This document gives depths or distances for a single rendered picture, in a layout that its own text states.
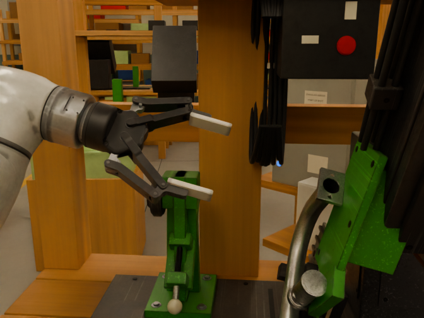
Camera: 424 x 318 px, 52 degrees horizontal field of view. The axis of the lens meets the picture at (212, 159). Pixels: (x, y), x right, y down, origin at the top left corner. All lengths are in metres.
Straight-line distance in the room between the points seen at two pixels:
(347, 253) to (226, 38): 0.51
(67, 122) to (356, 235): 0.44
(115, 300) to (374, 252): 0.54
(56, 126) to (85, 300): 0.46
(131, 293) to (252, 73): 0.53
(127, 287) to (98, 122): 0.45
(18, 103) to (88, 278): 0.53
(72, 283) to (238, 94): 0.57
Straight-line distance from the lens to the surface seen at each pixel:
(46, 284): 1.11
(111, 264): 1.15
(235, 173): 0.97
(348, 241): 0.63
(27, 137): 0.71
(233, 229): 1.01
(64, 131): 0.69
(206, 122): 0.71
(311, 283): 0.65
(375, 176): 0.60
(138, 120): 0.70
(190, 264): 0.87
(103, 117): 0.68
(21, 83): 0.72
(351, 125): 1.06
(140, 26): 7.61
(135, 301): 0.96
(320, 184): 0.68
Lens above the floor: 1.41
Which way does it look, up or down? 14 degrees down
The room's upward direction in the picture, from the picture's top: straight up
